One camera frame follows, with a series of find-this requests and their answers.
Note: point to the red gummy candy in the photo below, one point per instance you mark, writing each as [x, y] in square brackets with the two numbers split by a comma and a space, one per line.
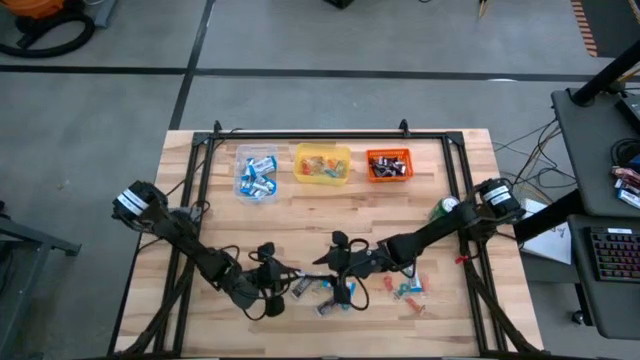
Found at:
[387, 284]
[414, 304]

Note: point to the dark brown chocolate bar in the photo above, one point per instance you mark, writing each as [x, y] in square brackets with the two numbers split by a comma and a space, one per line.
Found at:
[325, 307]
[301, 288]
[377, 162]
[382, 172]
[395, 165]
[400, 173]

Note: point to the teal gummy candy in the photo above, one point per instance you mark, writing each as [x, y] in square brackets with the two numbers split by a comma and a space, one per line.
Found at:
[345, 306]
[331, 173]
[401, 291]

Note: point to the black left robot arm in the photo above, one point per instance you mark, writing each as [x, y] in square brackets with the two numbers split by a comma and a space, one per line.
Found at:
[185, 235]

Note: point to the grey keyboard desk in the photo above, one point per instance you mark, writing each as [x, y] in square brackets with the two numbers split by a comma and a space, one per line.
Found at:
[605, 305]

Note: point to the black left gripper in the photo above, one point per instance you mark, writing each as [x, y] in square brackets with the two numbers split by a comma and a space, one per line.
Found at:
[267, 277]

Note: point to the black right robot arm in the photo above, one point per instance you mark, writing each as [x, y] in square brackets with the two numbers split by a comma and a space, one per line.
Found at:
[440, 227]

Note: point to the orange plastic basket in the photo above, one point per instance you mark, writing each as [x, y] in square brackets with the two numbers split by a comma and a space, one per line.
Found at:
[390, 152]

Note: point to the black mat orange striped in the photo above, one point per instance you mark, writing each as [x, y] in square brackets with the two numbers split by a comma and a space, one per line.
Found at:
[612, 25]

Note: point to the grey metal table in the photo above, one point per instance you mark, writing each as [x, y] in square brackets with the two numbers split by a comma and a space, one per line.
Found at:
[25, 242]

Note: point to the orange shop vacuum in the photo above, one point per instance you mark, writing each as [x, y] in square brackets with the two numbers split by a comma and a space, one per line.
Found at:
[30, 6]

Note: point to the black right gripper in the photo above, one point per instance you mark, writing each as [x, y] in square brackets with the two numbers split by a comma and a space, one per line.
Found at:
[357, 262]

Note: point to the white paper sheet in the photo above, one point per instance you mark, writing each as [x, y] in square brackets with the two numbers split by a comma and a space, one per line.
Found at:
[552, 245]

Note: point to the yellow plastic bin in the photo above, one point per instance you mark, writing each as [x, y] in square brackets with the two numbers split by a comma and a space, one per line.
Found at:
[322, 150]

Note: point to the grey metal table leg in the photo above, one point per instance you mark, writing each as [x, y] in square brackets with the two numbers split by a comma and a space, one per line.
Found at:
[103, 10]

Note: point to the pink wrapped candy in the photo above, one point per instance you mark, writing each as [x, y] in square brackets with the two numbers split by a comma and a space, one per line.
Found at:
[625, 175]

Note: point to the red clip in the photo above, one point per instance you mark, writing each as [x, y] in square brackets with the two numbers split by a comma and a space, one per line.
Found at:
[460, 260]

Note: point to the black slanted beam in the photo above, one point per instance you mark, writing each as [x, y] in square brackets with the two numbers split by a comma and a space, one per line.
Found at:
[607, 75]

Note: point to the clear plastic bin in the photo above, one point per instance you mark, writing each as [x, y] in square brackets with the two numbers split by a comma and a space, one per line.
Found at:
[240, 150]

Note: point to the backlit black keyboard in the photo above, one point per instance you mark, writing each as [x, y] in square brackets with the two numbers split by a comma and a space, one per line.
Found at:
[615, 255]

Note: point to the black aluminium table frame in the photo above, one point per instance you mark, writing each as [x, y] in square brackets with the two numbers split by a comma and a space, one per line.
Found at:
[350, 135]

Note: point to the green soda can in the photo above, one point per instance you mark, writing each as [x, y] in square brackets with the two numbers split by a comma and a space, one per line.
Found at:
[442, 207]

